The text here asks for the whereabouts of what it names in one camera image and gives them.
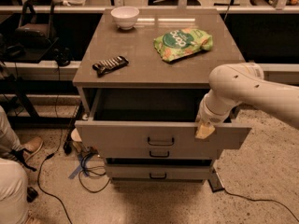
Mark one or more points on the white bowl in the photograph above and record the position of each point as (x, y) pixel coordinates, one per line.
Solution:
(125, 17)

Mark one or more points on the brown shoe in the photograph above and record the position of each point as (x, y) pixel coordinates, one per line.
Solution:
(32, 147)

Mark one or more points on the black bag on shelf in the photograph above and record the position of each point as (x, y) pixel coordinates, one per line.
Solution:
(30, 33)

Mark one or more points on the grey middle drawer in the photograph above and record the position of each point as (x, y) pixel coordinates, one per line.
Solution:
(143, 153)

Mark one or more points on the grey bottom drawer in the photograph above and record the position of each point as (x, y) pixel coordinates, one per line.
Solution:
(155, 172)

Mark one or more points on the black striped snack bar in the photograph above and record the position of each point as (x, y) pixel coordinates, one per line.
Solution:
(109, 65)

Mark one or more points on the grey drawer cabinet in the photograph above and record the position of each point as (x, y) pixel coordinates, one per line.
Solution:
(146, 69)

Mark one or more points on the green chip bag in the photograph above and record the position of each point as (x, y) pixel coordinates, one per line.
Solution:
(182, 43)

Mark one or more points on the blue tape strip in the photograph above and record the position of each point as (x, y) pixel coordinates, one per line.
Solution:
(78, 169)

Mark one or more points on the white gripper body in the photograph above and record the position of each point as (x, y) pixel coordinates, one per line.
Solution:
(207, 116)

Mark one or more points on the grey top drawer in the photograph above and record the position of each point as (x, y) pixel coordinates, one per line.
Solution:
(153, 118)

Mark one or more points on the grey drawer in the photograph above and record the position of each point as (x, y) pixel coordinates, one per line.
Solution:
(153, 118)
(143, 153)
(155, 172)

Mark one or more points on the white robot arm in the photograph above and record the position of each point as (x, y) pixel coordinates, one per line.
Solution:
(234, 84)

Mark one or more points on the person leg beige trousers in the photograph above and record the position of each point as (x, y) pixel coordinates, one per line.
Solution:
(13, 179)

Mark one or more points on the black floor plate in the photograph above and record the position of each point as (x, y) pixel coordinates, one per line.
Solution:
(215, 182)

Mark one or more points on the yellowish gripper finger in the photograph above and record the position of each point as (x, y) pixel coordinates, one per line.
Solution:
(204, 130)

